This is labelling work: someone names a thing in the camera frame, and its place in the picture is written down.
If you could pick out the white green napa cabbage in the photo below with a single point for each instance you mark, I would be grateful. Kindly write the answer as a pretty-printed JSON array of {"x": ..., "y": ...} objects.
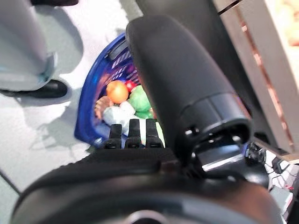
[{"x": 114, "y": 115}]

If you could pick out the brown mushroom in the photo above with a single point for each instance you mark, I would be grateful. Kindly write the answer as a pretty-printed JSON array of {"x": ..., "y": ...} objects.
[{"x": 101, "y": 107}]

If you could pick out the small orange vegetable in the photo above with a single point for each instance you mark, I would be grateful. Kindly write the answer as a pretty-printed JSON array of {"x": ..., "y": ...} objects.
[{"x": 116, "y": 92}]

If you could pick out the blue plastic shopping basket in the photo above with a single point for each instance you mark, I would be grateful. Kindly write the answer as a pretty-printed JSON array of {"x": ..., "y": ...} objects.
[{"x": 86, "y": 105}]

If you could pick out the small red vegetable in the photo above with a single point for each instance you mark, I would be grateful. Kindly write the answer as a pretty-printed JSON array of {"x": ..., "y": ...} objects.
[{"x": 129, "y": 86}]

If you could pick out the small green vegetable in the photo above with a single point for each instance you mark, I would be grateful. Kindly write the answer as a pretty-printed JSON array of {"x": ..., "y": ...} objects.
[{"x": 140, "y": 100}]

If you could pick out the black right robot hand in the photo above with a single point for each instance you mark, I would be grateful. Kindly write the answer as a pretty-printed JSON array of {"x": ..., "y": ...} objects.
[{"x": 187, "y": 81}]

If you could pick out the wooden crate holding potatoes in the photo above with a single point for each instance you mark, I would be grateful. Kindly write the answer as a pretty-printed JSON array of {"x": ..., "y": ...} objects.
[{"x": 264, "y": 70}]

